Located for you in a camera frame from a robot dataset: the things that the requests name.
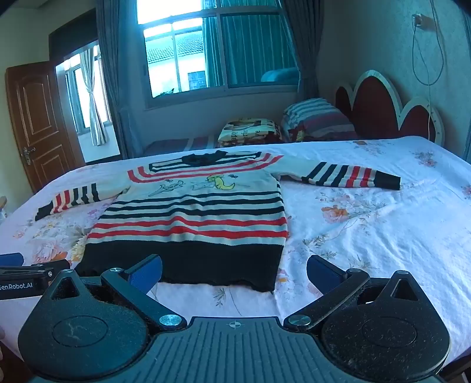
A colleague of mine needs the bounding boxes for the white floral bed sheet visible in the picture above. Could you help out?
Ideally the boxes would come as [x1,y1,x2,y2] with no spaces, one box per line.
[0,136,471,369]

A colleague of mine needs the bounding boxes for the white sheer curtain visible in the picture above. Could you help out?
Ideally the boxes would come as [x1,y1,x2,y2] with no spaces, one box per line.
[79,47,108,146]

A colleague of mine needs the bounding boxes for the teal window curtain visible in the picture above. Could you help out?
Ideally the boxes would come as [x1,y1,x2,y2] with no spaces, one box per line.
[203,0,298,88]

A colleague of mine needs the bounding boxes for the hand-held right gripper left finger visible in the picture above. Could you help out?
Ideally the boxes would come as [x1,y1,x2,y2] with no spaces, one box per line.
[47,254,187,329]

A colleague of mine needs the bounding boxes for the colourful printed cloth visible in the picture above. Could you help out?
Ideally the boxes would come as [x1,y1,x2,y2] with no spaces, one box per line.
[288,123,308,143]

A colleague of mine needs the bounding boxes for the folded printed blanket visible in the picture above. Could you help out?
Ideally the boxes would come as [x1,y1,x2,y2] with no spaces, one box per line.
[217,118,284,145]

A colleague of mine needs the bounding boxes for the red scalloped headboard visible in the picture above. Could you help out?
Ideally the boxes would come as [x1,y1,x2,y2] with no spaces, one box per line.
[335,70,446,146]

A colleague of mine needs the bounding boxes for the grey-blue curtain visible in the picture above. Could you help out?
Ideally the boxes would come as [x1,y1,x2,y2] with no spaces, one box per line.
[96,0,148,160]
[280,0,321,101]

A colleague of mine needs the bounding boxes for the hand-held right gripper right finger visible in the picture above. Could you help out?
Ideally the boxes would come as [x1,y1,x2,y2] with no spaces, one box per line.
[283,254,437,329]

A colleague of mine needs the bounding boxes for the striped knit sweater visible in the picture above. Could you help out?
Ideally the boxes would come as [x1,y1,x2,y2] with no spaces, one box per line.
[35,150,402,293]

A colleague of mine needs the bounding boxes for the hanging charger cable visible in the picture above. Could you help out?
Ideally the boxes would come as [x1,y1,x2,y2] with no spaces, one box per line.
[411,0,444,148]

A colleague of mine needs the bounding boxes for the striped folded quilt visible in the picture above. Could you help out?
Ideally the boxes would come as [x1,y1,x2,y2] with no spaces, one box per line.
[281,98,358,142]

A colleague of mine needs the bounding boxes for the brown wooden door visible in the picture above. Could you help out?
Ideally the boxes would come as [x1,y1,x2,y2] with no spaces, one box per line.
[5,61,86,194]

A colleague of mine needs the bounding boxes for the sliding glass window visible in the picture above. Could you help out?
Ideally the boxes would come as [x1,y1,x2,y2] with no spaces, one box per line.
[137,0,299,109]

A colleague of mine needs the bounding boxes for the striped mattress sheet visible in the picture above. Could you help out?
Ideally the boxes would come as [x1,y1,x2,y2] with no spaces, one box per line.
[142,134,222,158]

